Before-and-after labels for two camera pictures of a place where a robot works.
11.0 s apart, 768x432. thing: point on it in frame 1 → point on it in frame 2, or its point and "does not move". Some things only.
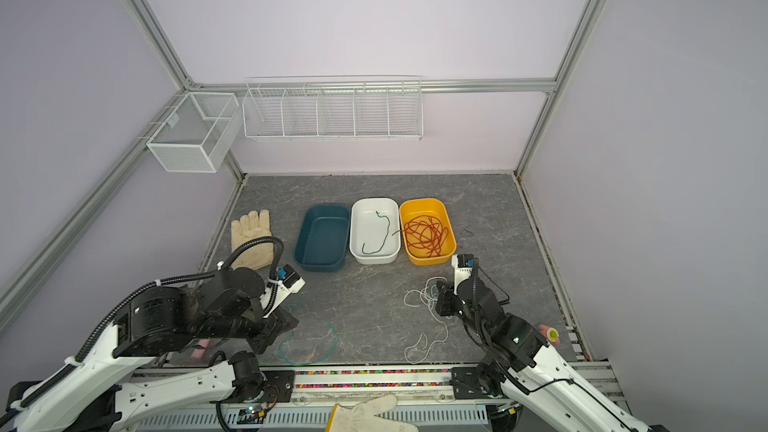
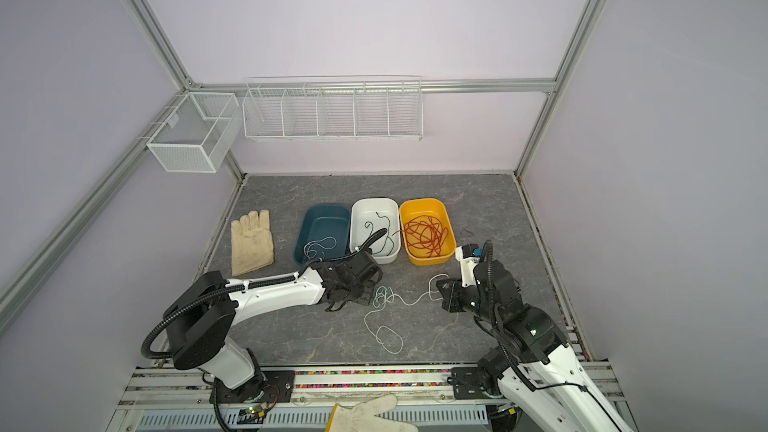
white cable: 418,340 → 385,295
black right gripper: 447,297 does not move
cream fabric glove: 248,228 does not move
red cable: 425,233 does not move
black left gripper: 278,323 → 366,298
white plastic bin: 375,230 does not move
